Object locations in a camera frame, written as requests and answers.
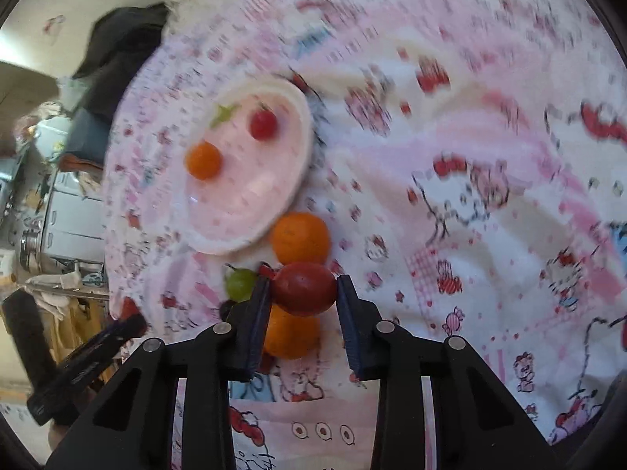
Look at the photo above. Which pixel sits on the black jacket pile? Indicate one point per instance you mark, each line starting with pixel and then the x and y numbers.
pixel 120 43

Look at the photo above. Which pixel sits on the pink strawberry plate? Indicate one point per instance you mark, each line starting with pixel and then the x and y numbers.
pixel 258 179

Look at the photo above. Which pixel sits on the red cherry tomato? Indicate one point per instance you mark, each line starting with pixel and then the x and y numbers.
pixel 300 289
pixel 263 124

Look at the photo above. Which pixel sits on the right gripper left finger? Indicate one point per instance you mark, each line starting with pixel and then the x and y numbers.
pixel 129 425

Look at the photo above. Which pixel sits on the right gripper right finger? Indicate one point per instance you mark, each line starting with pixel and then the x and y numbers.
pixel 435 398

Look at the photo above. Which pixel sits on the green grape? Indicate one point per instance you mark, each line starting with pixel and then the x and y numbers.
pixel 240 283

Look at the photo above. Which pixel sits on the small orange mandarin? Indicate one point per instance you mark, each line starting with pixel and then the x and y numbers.
pixel 203 161

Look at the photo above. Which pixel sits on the grey orange cushion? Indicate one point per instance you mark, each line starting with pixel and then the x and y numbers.
pixel 86 144

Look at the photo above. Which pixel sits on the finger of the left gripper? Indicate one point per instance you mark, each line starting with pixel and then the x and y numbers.
pixel 56 398

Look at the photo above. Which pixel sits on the pink Hello Kitty blanket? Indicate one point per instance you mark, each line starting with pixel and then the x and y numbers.
pixel 469 165

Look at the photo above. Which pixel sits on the large orange mandarin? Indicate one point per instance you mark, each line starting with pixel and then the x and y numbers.
pixel 291 337

